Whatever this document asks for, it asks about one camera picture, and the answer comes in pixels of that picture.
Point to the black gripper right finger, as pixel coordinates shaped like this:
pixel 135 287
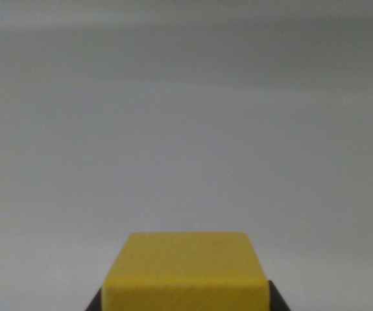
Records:
pixel 277 299

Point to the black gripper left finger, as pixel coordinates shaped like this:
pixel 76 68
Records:
pixel 94 303

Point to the yellow wooden cube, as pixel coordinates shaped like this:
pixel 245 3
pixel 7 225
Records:
pixel 186 272

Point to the white plastic tray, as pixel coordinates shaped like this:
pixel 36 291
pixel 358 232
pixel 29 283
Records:
pixel 186 113

